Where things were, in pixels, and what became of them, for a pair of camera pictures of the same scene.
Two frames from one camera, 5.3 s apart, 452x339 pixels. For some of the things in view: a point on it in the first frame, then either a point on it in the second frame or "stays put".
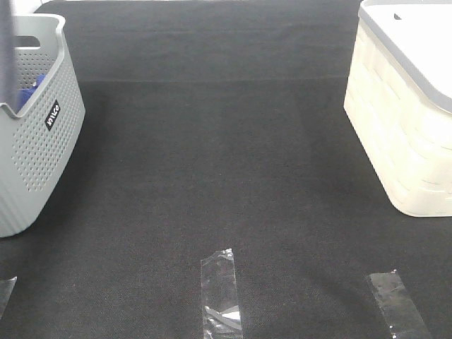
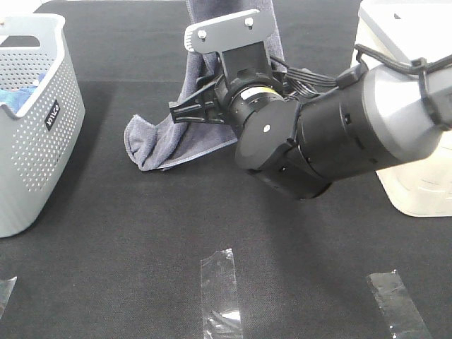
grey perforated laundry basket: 38,142 stays put
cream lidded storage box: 398,100 stays put
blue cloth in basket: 25,94 stays put
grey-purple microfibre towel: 8,56 to 156,145
